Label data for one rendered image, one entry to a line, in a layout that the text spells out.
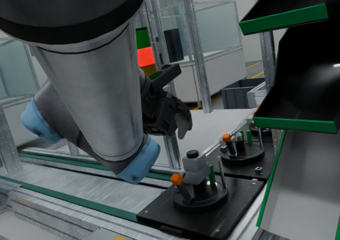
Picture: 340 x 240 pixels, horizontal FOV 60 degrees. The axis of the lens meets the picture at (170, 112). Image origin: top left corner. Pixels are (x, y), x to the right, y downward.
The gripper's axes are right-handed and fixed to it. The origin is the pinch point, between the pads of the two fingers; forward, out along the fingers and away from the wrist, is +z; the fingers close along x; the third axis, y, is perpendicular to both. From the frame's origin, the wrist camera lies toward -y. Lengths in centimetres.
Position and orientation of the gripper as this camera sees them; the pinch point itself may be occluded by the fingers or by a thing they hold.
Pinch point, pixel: (187, 124)
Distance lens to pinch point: 70.6
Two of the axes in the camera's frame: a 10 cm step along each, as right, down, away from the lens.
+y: -2.9, 8.8, -3.9
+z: 5.5, 4.8, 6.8
